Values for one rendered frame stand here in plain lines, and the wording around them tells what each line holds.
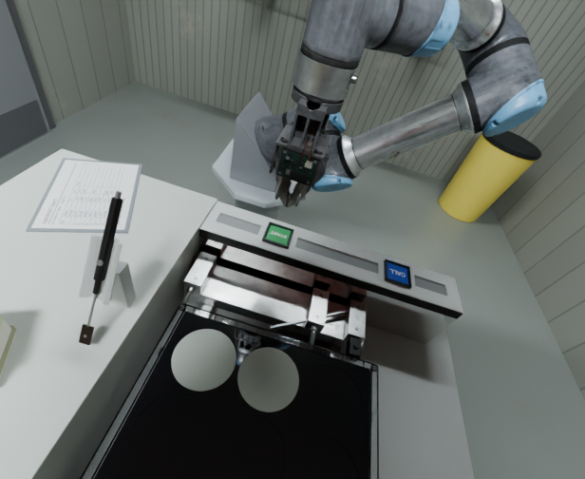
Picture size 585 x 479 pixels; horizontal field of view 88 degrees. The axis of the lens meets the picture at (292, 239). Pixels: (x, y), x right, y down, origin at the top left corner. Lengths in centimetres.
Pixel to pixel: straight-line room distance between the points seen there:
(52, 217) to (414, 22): 62
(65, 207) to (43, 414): 35
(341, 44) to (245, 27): 274
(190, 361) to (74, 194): 38
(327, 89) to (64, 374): 47
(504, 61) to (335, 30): 46
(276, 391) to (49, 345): 32
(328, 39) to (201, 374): 48
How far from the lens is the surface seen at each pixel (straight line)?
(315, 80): 41
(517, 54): 81
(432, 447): 71
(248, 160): 93
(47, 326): 53
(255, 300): 62
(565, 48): 334
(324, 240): 65
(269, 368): 54
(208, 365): 53
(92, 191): 70
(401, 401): 71
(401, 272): 68
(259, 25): 308
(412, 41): 47
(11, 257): 62
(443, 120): 78
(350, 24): 40
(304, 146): 43
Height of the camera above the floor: 140
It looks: 44 degrees down
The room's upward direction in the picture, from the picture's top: 19 degrees clockwise
